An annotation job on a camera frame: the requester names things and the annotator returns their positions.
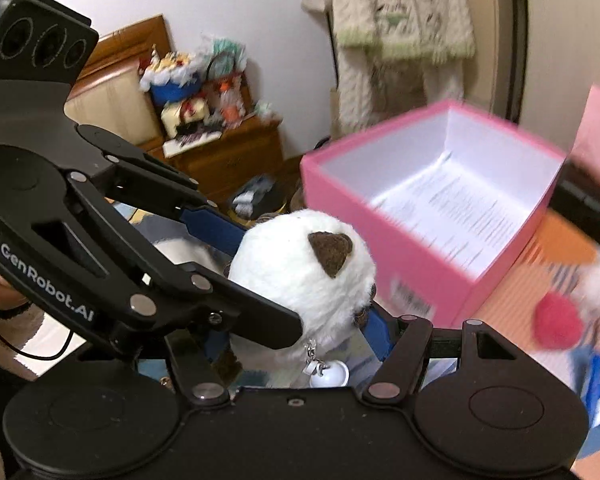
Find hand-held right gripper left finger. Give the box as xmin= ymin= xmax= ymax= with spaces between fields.
xmin=164 ymin=329 xmax=232 ymax=407

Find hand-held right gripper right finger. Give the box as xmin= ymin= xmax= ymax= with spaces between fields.
xmin=362 ymin=305 xmax=518 ymax=406

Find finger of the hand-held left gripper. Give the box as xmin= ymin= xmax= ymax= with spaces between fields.
xmin=75 ymin=124 xmax=248 ymax=257
xmin=69 ymin=174 xmax=305 ymax=351

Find white plush toy brown ear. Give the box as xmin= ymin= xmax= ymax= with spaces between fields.
xmin=152 ymin=209 xmax=378 ymax=390

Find pink cardboard box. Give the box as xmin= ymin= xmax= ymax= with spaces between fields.
xmin=300 ymin=99 xmax=568 ymax=330

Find floral cloth toy red pompom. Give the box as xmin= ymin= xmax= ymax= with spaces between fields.
xmin=530 ymin=247 xmax=600 ymax=353

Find person's left forearm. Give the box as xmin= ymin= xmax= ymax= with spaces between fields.
xmin=0 ymin=304 xmax=47 ymax=380

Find grey black shoes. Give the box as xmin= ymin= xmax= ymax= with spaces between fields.
xmin=230 ymin=175 xmax=291 ymax=221

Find wooden nightstand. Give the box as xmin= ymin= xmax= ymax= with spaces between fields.
xmin=142 ymin=115 xmax=286 ymax=206
xmin=62 ymin=15 xmax=173 ymax=148

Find cream gift box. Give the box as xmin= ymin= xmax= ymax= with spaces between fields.
xmin=160 ymin=100 xmax=211 ymax=138

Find orange figurine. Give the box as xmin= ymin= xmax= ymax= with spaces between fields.
xmin=212 ymin=77 xmax=246 ymax=128

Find printed paper sheet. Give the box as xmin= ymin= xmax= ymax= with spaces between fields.
xmin=372 ymin=152 xmax=536 ymax=273

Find blue bucket of trinkets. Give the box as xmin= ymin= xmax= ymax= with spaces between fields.
xmin=139 ymin=45 xmax=203 ymax=108

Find cream knit cardigan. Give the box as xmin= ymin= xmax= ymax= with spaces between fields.
xmin=302 ymin=0 xmax=476 ymax=136

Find beige wardrobe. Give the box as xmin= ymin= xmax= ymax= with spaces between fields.
xmin=455 ymin=0 xmax=600 ymax=136

